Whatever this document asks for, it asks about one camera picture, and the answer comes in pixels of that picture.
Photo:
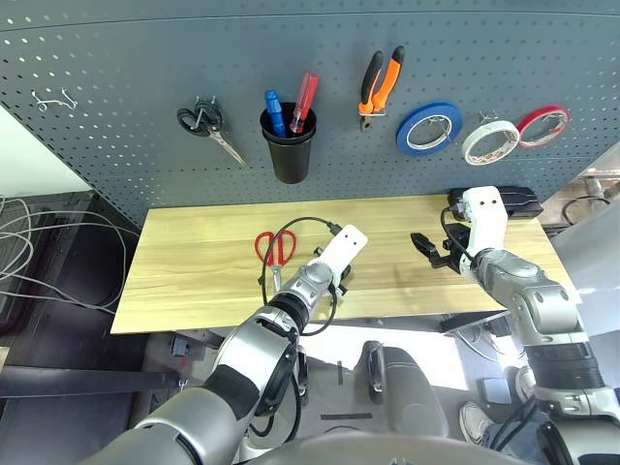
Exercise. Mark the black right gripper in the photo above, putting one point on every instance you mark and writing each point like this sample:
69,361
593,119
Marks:
455,247

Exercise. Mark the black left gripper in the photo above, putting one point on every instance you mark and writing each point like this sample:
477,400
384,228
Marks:
343,281

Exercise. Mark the white tape roll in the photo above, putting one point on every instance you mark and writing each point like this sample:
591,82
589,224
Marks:
489,127

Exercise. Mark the orange black pliers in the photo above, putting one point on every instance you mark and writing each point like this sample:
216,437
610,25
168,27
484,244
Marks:
387,82

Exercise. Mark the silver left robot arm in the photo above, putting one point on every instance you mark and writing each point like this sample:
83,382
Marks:
252,349

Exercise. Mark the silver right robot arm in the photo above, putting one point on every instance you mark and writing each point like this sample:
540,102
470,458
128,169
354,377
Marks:
533,295

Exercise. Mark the grey perforated pegboard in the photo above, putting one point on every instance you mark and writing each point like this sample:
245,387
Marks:
145,48

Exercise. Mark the black plastic cup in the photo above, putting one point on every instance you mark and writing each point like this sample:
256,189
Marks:
289,160

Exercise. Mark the black plastic tool case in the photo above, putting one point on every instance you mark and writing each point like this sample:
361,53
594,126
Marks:
523,201

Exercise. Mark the blue tape roll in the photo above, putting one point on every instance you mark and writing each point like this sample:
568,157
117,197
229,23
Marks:
402,138

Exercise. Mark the grey robot left leg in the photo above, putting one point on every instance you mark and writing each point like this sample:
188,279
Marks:
302,378

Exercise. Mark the grey robot leg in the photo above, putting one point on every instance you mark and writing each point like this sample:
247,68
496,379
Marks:
402,387
302,378

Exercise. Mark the grey robot right leg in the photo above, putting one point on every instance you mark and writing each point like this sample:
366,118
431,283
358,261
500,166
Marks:
402,387

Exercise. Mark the metal tape hook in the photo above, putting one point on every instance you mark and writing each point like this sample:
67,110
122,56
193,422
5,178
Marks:
486,116

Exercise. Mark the white bystander shoe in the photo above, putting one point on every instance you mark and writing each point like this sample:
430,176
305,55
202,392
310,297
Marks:
472,421
523,382

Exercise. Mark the metal scissors hook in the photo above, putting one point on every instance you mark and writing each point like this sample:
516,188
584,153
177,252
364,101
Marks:
198,118

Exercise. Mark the red tape roll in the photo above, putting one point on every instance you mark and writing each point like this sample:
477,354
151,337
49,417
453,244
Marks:
542,110

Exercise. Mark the blue jeans leg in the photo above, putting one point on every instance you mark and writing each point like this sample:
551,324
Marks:
508,436

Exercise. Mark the grey robot torso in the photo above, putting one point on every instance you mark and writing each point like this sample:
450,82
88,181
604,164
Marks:
363,450

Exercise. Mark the light wooden board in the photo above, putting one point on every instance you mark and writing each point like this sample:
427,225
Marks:
4,358

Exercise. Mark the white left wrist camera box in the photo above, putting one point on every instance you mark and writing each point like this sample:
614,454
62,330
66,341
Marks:
346,244

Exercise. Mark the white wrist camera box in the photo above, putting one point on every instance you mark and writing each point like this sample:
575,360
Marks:
346,244
484,227

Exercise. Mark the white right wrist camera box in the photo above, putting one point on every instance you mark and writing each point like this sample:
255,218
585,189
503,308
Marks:
484,227

